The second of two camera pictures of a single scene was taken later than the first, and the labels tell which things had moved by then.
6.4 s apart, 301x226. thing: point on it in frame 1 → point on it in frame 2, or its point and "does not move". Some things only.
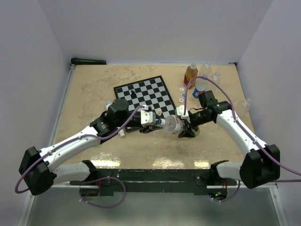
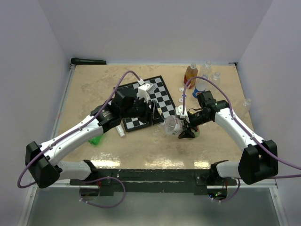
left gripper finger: (154, 127) → (154, 102)
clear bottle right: (216, 78) does not move
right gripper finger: (186, 133) does not move
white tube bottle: (122, 133) does not move
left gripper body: (133, 122) → (140, 110)
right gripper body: (197, 118) does not move
